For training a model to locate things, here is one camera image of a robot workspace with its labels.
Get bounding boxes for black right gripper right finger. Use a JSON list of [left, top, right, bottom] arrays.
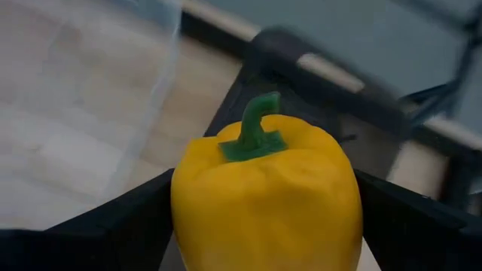
[[353, 169, 482, 271]]

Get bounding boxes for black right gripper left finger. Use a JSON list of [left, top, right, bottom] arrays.
[[0, 168, 178, 271]]

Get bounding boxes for yellow bell pepper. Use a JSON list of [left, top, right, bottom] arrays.
[[170, 91, 365, 271]]

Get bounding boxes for black aluminium table frame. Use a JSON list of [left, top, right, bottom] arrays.
[[179, 0, 482, 212]]

